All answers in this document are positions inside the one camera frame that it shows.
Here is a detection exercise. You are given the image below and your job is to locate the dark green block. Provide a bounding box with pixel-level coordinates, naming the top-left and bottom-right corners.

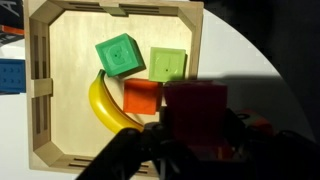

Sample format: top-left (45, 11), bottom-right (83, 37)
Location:
top-left (94, 32), bottom-right (147, 78)

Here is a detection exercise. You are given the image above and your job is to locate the blue block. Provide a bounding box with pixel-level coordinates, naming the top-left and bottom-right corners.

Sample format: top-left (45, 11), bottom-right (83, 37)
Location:
top-left (0, 58), bottom-right (27, 95)

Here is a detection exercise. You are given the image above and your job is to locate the yellow banana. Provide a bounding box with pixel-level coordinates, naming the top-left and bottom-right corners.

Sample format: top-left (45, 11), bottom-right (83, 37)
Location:
top-left (88, 68), bottom-right (145, 135)

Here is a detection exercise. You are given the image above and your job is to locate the light green block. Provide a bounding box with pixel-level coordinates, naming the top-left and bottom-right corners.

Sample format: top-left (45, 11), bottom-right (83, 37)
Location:
top-left (147, 46), bottom-right (188, 84)

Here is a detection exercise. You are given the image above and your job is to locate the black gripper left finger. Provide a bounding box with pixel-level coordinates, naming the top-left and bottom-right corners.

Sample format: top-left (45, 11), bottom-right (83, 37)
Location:
top-left (75, 107), bottom-right (188, 180)

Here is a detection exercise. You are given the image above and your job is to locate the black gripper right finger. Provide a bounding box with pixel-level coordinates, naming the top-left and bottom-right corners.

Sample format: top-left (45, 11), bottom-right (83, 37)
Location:
top-left (223, 108), bottom-right (320, 180)

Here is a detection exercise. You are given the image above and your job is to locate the pink block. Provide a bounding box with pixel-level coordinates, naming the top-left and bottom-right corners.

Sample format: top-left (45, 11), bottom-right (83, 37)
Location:
top-left (162, 79), bottom-right (229, 148)

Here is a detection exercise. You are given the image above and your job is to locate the wooden tray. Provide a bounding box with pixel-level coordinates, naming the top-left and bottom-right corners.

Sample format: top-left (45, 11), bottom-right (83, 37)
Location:
top-left (22, 0), bottom-right (205, 174)

